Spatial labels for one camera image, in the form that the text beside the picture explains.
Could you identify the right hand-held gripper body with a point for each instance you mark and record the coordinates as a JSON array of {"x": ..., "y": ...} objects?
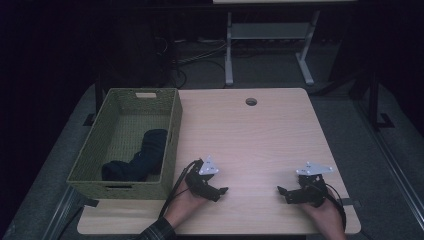
[{"x": 310, "y": 191}]

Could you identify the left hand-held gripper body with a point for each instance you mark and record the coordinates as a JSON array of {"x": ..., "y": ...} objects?
[{"x": 200, "y": 180}]

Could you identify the dark blue garment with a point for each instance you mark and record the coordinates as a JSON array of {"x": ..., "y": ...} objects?
[{"x": 146, "y": 156}]

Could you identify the green woven basket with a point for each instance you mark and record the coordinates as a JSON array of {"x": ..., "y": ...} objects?
[{"x": 100, "y": 146}]

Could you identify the person's right hand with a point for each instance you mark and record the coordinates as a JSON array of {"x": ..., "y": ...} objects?
[{"x": 323, "y": 216}]

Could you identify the person's left hand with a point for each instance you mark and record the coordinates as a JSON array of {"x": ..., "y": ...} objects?
[{"x": 183, "y": 208}]

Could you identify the grey tape strip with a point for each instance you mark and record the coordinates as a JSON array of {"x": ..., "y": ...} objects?
[{"x": 350, "y": 202}]

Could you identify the black metal stand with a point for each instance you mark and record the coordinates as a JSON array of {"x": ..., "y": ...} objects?
[{"x": 375, "y": 100}]

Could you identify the white metal stand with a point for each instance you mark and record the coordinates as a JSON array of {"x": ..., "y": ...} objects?
[{"x": 266, "y": 31}]

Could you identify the aluminium floor rail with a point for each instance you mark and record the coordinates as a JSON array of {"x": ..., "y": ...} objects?
[
  {"x": 61, "y": 213},
  {"x": 390, "y": 160}
]

